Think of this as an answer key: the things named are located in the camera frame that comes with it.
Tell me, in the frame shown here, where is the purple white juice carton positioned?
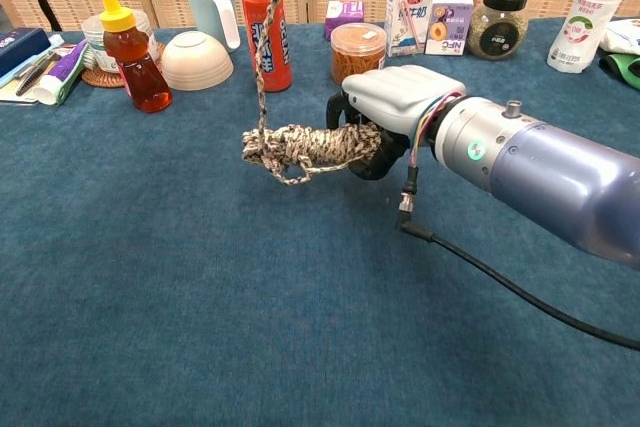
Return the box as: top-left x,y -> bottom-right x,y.
424,0 -> 475,57

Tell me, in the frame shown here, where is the dark blue long box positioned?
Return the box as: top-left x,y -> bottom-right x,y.
0,26 -> 53,79

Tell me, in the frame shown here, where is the light blue toothbrush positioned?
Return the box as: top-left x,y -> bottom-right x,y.
0,34 -> 65,91

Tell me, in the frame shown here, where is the beige upturned bowl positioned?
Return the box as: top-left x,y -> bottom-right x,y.
160,30 -> 235,92

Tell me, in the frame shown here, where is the honey bottle yellow cap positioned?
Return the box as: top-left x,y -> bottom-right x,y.
98,0 -> 174,114

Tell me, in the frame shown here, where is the drink bottle yellow cap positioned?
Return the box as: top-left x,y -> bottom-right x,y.
546,0 -> 629,74

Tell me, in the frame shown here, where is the orange soda can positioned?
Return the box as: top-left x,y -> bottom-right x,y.
240,0 -> 294,93

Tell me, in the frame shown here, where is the small purple carton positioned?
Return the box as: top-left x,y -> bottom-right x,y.
323,0 -> 366,42

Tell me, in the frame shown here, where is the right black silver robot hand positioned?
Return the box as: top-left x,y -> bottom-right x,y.
325,64 -> 469,182

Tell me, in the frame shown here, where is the orange-lid plastic jar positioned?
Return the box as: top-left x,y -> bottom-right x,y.
329,22 -> 388,86

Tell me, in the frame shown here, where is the black razor card pack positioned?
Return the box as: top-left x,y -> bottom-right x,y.
0,44 -> 76,107

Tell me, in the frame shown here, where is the white light blue mug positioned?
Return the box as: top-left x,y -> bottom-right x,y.
184,0 -> 242,52

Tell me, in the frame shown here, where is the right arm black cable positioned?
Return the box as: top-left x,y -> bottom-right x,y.
397,161 -> 640,352

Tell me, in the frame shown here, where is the braided beige rope bundle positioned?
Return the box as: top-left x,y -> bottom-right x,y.
241,0 -> 382,187

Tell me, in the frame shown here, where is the glass jar black lid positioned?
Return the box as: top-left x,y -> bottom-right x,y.
467,0 -> 530,62

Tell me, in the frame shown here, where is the purple white toothpaste tube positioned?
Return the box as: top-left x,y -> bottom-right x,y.
32,39 -> 91,107

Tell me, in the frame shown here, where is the white printed plastic bag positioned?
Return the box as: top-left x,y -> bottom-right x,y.
599,18 -> 640,57

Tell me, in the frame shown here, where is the blue felt table cloth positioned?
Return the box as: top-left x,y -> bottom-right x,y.
0,16 -> 640,427

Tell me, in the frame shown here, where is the white milk carton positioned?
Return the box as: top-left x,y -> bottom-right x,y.
383,0 -> 435,58

